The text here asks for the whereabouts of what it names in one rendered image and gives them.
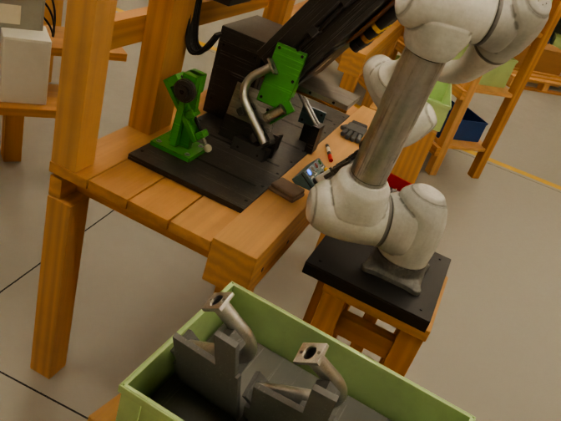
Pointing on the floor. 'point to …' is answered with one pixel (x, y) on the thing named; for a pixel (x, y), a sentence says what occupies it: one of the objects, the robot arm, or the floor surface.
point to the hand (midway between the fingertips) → (325, 176)
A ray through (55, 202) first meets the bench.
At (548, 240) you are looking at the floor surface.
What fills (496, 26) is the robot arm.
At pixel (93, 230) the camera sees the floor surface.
